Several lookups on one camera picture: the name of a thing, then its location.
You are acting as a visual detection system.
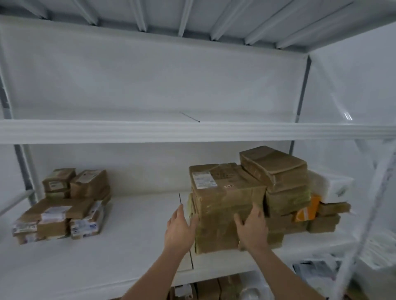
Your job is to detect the person's right hand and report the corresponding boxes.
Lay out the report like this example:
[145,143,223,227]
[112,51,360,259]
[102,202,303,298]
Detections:
[233,202,269,253]

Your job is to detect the person's left hand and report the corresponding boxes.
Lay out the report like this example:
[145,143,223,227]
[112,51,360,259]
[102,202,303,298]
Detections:
[164,204,200,255]

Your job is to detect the orange box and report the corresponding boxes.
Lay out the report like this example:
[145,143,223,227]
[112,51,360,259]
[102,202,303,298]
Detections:
[294,194,321,223]

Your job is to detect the stack of large brown parcels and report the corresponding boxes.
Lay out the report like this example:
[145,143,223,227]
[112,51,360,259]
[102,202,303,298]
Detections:
[187,145,352,255]

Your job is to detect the pile of plastic mailer bags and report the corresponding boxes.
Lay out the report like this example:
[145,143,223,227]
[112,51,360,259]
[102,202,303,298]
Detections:
[292,259,344,291]

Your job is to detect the white metal shelving rack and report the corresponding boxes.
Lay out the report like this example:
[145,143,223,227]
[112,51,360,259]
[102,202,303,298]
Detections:
[0,0,396,300]

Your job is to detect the cardboard box red outlined sticker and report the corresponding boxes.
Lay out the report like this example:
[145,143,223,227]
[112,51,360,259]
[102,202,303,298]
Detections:
[36,216,69,239]

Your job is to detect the taped cardboard box end label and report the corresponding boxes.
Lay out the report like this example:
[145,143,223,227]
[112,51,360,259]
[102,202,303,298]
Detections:
[42,168,76,193]

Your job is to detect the person's right forearm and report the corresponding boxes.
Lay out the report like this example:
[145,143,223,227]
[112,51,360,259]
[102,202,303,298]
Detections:
[250,247,325,300]

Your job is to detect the person's left forearm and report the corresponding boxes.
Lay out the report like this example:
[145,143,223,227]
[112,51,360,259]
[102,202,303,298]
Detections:
[119,247,189,300]

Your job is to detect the white foam parcel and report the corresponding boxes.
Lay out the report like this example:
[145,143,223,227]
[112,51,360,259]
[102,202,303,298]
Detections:
[308,168,355,203]

